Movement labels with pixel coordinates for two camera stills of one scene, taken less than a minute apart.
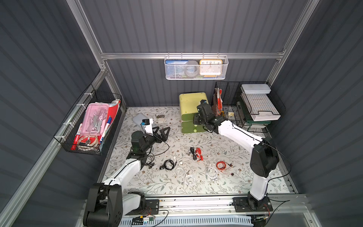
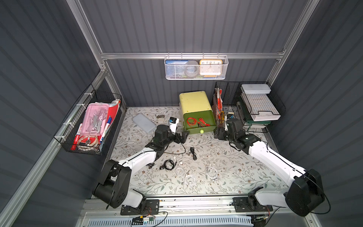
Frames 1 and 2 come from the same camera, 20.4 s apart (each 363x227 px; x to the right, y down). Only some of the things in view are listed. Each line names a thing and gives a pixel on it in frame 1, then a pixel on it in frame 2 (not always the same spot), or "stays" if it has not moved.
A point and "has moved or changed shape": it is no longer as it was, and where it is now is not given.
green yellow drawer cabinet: [188, 102] stays
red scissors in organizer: [219, 100] stays
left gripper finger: [164, 135] → [184, 135]
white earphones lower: [189, 179] stays
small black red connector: [192, 151] stays
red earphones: [198, 152] has moved or changed shape
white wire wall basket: [196, 67] stays
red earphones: [225, 166] → [190, 123]
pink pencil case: [94, 119] stays
